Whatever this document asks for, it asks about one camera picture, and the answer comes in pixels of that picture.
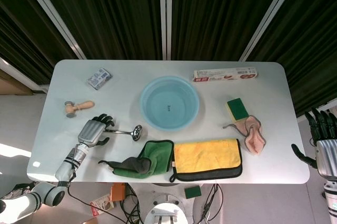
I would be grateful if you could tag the light blue plastic basin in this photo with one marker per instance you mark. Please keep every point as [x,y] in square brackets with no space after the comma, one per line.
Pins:
[169,103]

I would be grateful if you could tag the long baking paper box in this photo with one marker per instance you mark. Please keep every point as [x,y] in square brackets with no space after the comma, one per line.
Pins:
[225,74]

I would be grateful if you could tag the blue and white soap box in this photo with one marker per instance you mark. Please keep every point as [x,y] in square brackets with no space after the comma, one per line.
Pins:
[100,77]

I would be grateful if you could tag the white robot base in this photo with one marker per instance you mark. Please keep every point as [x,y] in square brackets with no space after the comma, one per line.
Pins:
[168,208]

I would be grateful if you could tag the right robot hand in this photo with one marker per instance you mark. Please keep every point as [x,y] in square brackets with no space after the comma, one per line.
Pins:
[325,145]

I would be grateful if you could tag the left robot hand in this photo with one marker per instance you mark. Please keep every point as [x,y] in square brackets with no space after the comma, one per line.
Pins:
[90,131]

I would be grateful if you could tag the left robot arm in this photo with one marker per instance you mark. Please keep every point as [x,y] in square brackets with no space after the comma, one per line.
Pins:
[44,184]

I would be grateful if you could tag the orange box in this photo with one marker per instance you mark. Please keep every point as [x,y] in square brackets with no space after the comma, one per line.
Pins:
[119,193]

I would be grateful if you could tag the pink cloth with checked trim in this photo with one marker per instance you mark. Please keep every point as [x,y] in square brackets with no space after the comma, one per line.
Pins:
[253,136]

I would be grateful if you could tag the yellow and grey cloth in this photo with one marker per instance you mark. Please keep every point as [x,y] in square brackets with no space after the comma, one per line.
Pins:
[206,157]

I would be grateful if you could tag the green and grey cloth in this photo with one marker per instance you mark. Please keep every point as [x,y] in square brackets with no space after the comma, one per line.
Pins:
[147,161]

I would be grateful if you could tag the metal ladle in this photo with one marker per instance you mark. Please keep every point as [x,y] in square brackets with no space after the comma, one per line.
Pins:
[133,132]

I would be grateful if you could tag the printed paper packet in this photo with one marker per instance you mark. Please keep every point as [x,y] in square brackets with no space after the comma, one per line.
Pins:
[101,204]

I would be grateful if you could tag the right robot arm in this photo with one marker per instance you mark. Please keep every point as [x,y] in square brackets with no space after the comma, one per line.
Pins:
[330,200]

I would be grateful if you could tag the yellow and green sponge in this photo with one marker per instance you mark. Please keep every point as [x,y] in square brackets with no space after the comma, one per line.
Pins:
[237,108]

